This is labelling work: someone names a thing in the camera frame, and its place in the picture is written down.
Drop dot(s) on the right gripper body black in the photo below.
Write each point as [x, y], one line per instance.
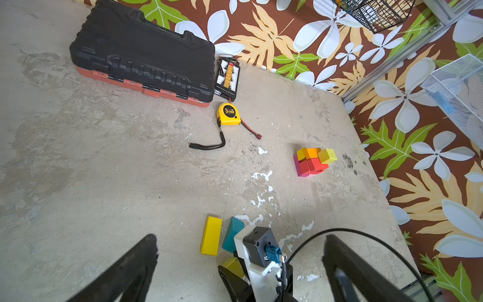
[266, 283]

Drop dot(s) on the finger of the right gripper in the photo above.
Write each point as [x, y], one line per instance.
[239, 290]

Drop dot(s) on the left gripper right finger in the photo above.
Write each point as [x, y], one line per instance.
[349, 274]

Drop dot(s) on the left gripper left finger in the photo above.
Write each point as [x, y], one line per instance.
[128, 279]

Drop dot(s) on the lime green cube front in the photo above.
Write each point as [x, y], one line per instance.
[232, 268]

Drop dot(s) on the lime green cube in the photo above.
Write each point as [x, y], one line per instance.
[232, 268]
[327, 156]

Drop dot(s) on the yellow rectangular block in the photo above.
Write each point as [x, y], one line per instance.
[211, 236]

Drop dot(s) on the teal block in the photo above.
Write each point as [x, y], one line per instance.
[235, 226]

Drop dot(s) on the red arch block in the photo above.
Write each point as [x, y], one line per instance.
[304, 168]

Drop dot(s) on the magenta block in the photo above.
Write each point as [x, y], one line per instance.
[298, 169]

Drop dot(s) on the yellow arch block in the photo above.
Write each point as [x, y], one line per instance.
[302, 154]

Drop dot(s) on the orange block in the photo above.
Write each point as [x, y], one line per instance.
[311, 153]

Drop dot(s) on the yellow tape measure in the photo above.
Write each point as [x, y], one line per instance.
[227, 115]

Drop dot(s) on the white mesh basket right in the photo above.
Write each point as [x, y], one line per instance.
[457, 89]

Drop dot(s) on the black tool case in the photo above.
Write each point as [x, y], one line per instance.
[119, 46]

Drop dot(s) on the black wire basket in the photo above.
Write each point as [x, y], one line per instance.
[377, 15]

